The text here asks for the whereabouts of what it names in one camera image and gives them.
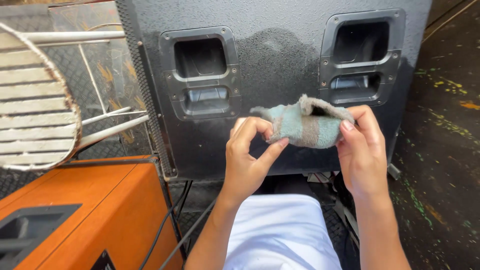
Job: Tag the large black speaker cabinet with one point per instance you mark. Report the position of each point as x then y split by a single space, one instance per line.
277 67

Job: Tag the orange speaker cabinet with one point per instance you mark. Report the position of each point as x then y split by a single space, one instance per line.
86 217

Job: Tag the person's right hand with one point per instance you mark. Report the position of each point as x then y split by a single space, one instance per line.
362 157

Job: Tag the white slatted metal chair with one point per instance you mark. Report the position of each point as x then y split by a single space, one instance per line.
37 101

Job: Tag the person's left hand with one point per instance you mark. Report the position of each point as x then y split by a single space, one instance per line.
242 168

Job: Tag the person's white shirt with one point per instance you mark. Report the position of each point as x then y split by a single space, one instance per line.
279 232

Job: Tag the teal grey striped cloth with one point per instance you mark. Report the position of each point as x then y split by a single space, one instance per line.
305 125

